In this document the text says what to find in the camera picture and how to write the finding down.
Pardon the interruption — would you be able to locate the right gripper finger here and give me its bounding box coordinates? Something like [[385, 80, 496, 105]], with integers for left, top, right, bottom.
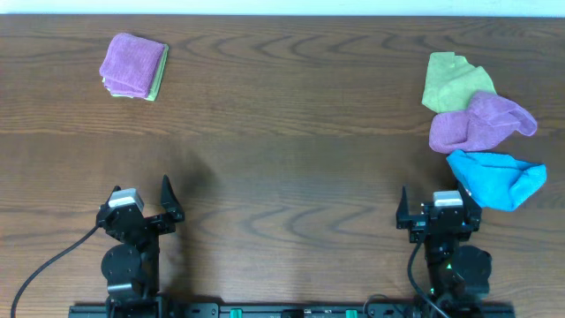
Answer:
[[457, 182, 480, 216], [396, 186, 410, 217]]

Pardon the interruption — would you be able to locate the blue microfiber cloth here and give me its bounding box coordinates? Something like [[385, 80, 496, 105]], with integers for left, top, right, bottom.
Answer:
[[447, 150, 547, 212]]

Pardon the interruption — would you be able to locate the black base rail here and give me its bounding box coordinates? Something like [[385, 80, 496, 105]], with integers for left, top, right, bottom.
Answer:
[[68, 301, 516, 318]]

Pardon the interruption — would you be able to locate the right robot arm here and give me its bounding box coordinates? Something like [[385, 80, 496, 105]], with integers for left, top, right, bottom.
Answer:
[[395, 184, 492, 301]]

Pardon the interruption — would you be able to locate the crumpled green cloth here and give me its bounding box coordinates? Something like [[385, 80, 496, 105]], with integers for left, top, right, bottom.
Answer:
[[421, 52, 496, 113]]

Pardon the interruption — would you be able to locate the folded purple cloth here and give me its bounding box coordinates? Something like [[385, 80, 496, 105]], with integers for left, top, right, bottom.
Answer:
[[99, 33, 164, 95]]

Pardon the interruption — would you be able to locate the folded green cloth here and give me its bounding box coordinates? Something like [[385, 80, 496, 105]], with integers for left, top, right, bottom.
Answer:
[[102, 44, 169, 102]]

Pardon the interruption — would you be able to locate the crumpled purple cloth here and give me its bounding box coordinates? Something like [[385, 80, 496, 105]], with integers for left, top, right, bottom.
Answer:
[[429, 91, 538, 154]]

